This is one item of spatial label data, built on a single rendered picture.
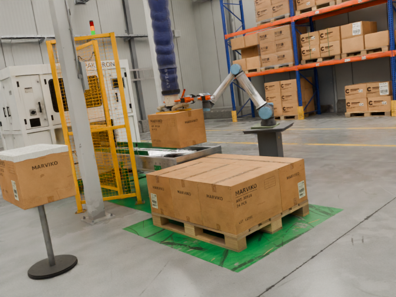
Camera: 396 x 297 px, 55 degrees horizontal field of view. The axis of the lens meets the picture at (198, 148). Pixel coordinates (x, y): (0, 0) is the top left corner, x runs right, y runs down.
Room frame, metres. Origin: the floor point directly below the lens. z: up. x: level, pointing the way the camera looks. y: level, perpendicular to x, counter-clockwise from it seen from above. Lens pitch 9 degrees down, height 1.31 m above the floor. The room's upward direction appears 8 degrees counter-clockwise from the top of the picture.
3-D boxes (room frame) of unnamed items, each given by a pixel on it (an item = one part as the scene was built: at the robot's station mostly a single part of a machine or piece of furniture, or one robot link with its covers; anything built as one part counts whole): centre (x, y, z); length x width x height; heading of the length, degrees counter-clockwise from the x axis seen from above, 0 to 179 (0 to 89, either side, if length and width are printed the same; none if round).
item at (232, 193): (3.63, -0.21, 0.34); 1.20 x 1.00 x 0.40; 40
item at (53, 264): (3.04, 1.34, 0.31); 0.40 x 0.40 x 0.62
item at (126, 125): (4.65, 1.19, 1.05); 0.87 x 0.10 x 2.10; 92
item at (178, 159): (4.34, -0.01, 0.58); 0.70 x 0.03 x 0.06; 130
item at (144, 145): (5.68, 0.77, 0.60); 1.60 x 0.10 x 0.09; 40
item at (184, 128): (4.62, 0.22, 0.88); 0.60 x 0.40 x 0.40; 38
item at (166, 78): (4.62, 0.23, 1.81); 0.22 x 0.22 x 1.04
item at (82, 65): (4.32, 1.17, 1.62); 0.20 x 0.05 x 0.30; 40
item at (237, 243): (3.63, -0.21, 0.07); 1.20 x 1.00 x 0.14; 40
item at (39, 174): (3.04, 1.34, 0.82); 0.60 x 0.40 x 0.40; 39
